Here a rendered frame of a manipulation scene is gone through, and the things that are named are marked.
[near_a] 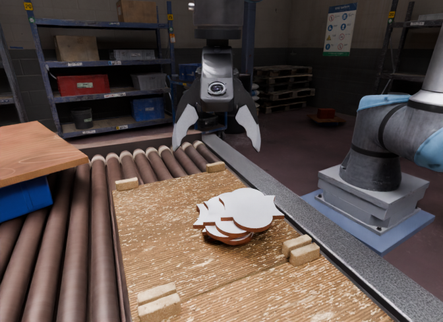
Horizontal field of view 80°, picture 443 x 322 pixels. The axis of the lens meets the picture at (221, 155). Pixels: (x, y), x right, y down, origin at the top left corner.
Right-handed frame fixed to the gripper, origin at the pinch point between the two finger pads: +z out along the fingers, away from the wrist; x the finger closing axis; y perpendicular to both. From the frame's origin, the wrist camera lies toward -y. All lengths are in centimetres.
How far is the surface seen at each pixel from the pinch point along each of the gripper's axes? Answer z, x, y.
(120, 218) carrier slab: 19.9, 22.0, 6.8
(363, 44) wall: 2, -266, 469
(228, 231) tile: 13.6, -2.3, -4.5
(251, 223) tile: 12.5, -6.7, -3.6
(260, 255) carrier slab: 18.7, -8.6, -5.3
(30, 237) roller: 21.8, 40.5, 2.9
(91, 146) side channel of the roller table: 21, 47, 51
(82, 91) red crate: 64, 189, 339
